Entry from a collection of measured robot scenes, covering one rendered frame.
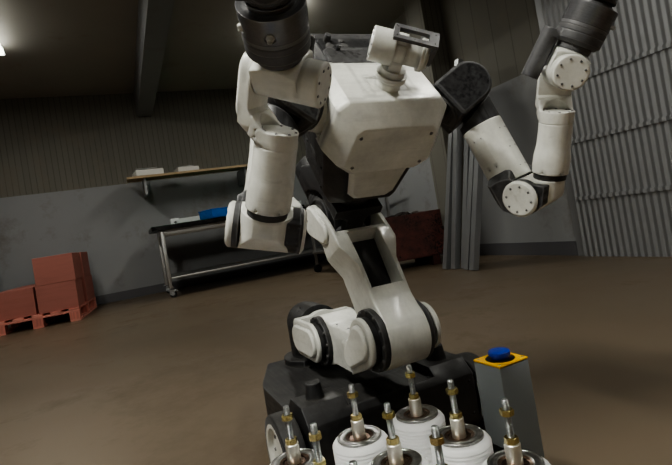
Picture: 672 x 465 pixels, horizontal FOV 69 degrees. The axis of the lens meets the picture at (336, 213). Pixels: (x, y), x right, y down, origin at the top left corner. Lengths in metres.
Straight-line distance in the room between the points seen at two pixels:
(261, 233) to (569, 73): 0.63
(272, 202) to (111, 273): 6.82
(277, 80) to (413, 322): 0.64
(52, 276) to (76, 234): 1.54
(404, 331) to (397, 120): 0.45
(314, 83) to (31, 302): 5.66
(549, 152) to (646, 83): 2.94
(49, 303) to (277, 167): 5.49
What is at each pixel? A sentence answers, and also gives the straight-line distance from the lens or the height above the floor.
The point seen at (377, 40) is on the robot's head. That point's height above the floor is 0.93.
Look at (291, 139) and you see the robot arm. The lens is 0.73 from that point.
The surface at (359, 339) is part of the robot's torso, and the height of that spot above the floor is 0.35.
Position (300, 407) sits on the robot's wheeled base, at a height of 0.21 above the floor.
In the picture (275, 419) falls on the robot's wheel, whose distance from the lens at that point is 1.21.
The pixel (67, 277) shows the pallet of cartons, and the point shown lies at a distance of 6.09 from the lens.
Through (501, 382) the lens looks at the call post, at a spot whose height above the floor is 0.29.
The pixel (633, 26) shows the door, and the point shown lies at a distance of 4.09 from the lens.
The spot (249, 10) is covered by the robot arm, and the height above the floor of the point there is 0.88.
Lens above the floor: 0.62
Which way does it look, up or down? 1 degrees up
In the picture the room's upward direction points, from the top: 9 degrees counter-clockwise
